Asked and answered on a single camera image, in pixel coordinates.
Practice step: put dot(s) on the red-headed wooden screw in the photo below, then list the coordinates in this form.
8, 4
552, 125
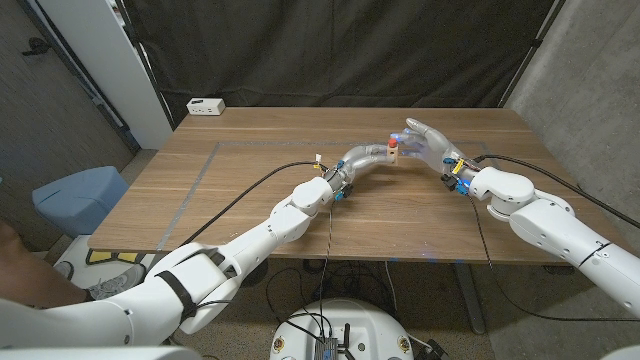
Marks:
393, 143

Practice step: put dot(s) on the person's bare leg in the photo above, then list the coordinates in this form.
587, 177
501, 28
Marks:
25, 275

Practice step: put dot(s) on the grey table leg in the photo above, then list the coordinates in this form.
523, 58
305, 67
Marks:
470, 300

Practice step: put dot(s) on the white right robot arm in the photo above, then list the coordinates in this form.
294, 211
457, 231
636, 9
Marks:
550, 225

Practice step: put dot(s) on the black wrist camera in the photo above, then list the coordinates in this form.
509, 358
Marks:
450, 182
344, 192

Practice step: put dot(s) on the white power strip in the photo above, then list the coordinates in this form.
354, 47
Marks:
205, 106

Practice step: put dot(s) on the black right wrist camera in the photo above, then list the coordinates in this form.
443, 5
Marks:
450, 182

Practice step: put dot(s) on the blue stool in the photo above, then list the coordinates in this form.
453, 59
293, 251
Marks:
75, 200

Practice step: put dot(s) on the black backdrop curtain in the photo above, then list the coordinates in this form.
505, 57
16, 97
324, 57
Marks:
330, 50

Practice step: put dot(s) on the yellow black floor marker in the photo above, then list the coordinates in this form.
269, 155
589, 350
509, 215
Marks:
100, 257

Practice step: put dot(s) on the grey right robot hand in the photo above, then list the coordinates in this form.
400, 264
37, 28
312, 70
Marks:
437, 147

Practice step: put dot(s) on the black round floor fan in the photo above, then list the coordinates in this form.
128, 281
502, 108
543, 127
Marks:
259, 272

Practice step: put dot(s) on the wooden block with holes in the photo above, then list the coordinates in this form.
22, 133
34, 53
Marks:
393, 156

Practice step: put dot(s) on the white floor board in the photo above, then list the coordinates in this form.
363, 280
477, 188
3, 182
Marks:
75, 247

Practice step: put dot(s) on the grey finned module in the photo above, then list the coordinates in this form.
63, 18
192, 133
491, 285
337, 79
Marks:
325, 348

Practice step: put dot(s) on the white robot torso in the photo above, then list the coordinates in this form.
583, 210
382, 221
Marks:
370, 325

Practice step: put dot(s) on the black backdrop stand pole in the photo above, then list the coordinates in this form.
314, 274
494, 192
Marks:
534, 50
145, 65

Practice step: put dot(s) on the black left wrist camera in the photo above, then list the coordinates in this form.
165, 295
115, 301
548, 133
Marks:
344, 192

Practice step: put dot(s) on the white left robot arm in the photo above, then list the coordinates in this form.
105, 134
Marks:
200, 280

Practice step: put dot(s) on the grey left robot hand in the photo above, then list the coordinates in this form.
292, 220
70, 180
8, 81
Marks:
356, 162

